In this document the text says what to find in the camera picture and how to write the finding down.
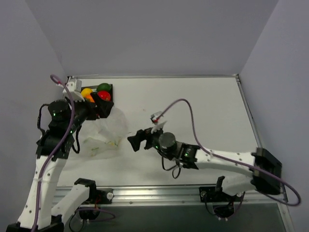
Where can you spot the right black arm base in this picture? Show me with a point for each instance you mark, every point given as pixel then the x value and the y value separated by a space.
pixel 219 204

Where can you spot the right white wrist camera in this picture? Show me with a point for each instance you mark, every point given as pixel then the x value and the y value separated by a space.
pixel 157 121

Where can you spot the green fake lime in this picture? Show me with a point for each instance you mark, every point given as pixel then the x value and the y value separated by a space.
pixel 104 87

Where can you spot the translucent plastic bag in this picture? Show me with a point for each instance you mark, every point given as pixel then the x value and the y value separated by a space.
pixel 97 137

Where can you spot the red fake fruit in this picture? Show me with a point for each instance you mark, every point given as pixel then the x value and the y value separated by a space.
pixel 104 95

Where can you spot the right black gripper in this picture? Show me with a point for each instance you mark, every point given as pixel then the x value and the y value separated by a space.
pixel 146 138

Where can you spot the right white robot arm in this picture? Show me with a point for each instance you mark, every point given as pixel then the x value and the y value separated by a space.
pixel 258 170

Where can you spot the yellow fake lemon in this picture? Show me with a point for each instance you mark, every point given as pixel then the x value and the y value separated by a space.
pixel 86 91

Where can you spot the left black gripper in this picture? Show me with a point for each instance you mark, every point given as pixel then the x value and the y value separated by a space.
pixel 94 109

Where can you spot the square teal brown-rimmed plate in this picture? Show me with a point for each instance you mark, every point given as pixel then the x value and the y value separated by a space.
pixel 96 97

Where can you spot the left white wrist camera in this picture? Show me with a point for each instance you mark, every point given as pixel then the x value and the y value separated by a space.
pixel 74 86

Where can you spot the orange fake fruit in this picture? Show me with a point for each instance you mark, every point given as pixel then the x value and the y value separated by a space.
pixel 89 98

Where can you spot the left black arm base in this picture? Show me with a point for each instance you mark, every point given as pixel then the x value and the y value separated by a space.
pixel 96 197

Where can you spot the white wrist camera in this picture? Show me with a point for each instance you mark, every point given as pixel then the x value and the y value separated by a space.
pixel 74 86
pixel 157 121

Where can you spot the aluminium front rail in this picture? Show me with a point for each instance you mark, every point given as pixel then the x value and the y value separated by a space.
pixel 174 195

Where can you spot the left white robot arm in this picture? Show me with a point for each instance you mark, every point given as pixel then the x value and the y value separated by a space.
pixel 52 153

